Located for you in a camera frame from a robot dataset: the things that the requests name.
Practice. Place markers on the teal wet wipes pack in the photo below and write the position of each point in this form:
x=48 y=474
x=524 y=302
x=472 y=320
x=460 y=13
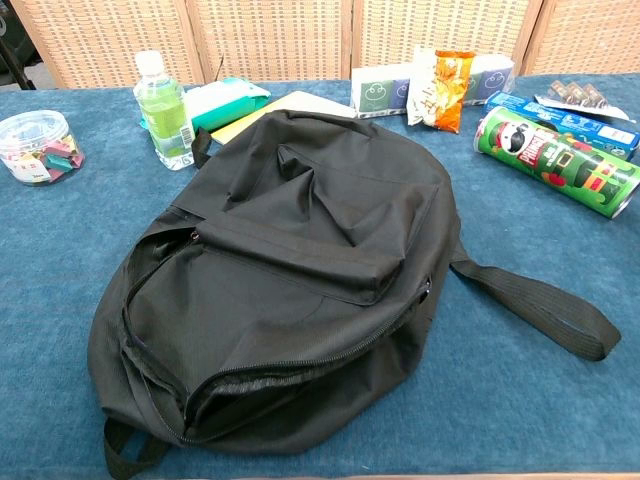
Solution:
x=225 y=102

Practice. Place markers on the long white box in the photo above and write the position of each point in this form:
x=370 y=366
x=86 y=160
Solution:
x=375 y=92

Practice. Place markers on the white blister card pack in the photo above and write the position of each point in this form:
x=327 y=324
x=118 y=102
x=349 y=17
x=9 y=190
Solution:
x=575 y=95

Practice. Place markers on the long blue carton box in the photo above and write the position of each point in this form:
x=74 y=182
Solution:
x=575 y=122

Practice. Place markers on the wicker folding screen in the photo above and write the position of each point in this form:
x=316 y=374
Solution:
x=275 y=40

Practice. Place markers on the black fabric backpack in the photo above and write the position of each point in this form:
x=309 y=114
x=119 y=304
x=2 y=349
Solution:
x=300 y=250

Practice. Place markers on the green Pringles can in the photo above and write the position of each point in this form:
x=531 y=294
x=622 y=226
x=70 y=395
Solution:
x=550 y=160

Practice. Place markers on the orange snack bag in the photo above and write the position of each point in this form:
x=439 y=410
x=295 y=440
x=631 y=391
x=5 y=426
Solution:
x=440 y=100

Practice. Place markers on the black tripod stand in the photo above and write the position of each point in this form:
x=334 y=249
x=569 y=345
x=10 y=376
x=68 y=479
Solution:
x=15 y=62

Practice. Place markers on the blue tablecloth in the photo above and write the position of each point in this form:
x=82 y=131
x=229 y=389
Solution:
x=50 y=300

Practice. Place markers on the green label drink bottle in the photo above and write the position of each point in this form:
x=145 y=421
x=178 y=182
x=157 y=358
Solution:
x=162 y=110

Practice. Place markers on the clear jar of coloured clips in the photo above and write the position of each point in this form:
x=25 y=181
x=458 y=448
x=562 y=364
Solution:
x=40 y=150

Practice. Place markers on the yellow and white notepad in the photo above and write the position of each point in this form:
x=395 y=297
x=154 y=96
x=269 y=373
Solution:
x=310 y=102

